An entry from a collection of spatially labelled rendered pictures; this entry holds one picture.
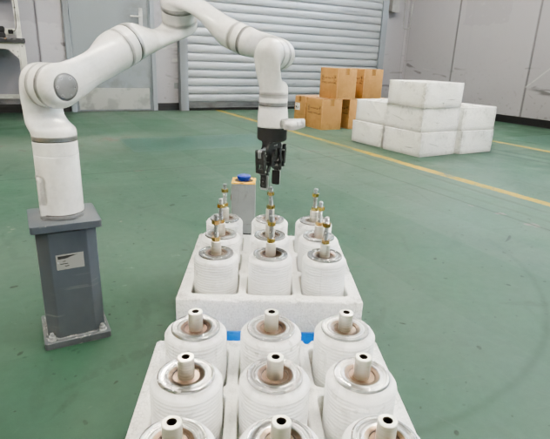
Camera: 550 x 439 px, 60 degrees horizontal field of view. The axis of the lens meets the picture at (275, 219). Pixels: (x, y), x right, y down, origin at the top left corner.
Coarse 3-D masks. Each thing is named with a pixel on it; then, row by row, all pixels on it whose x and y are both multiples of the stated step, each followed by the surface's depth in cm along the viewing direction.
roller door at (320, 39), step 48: (240, 0) 598; (288, 0) 630; (336, 0) 661; (384, 0) 694; (192, 48) 588; (336, 48) 684; (384, 48) 719; (192, 96) 606; (240, 96) 636; (288, 96) 670
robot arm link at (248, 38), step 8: (240, 32) 112; (248, 32) 112; (256, 32) 113; (264, 32) 115; (240, 40) 112; (248, 40) 112; (256, 40) 114; (280, 40) 110; (240, 48) 113; (248, 48) 113; (288, 48) 111; (248, 56) 116; (288, 56) 111; (288, 64) 114
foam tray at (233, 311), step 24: (192, 264) 114; (240, 264) 122; (192, 288) 104; (240, 288) 103; (216, 312) 99; (240, 312) 99; (264, 312) 99; (288, 312) 99; (312, 312) 99; (336, 312) 99; (360, 312) 100
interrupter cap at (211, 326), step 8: (176, 320) 76; (184, 320) 76; (208, 320) 76; (216, 320) 76; (176, 328) 73; (184, 328) 74; (208, 328) 74; (216, 328) 74; (176, 336) 71; (184, 336) 71; (192, 336) 71; (200, 336) 72; (208, 336) 71
